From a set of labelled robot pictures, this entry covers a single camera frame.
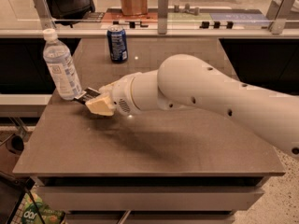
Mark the black office chair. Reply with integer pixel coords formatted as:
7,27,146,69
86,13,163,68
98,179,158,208
46,0,95,25

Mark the green snack bag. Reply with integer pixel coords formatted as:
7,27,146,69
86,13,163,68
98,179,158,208
9,193,67,224

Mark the grey metal post centre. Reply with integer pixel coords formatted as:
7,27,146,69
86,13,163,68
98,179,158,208
158,0,168,35

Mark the grey metal post left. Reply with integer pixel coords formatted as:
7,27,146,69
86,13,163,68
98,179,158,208
33,0,56,30

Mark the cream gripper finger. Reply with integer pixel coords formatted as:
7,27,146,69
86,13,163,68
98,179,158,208
85,92,115,116
98,81,117,94

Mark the clear blue-label plastic bottle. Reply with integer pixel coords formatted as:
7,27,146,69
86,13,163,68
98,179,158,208
43,28,82,101

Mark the black rxbar chocolate bar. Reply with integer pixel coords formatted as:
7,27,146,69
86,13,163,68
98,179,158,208
74,88,100,105

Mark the black bin edge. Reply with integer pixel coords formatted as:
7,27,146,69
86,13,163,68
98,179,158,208
0,172,35,224

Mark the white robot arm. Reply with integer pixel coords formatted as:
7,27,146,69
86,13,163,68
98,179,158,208
85,54,299,160

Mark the blue soda can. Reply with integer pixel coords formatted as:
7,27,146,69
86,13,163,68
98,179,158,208
107,24,128,63

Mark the grey metal post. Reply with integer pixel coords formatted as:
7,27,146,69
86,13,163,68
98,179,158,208
33,0,56,30
158,0,168,35
266,0,299,35

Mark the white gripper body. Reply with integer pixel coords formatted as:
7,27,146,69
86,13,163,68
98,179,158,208
109,73,141,116

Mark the grey metal post right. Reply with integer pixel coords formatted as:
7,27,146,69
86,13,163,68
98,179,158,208
266,0,299,35

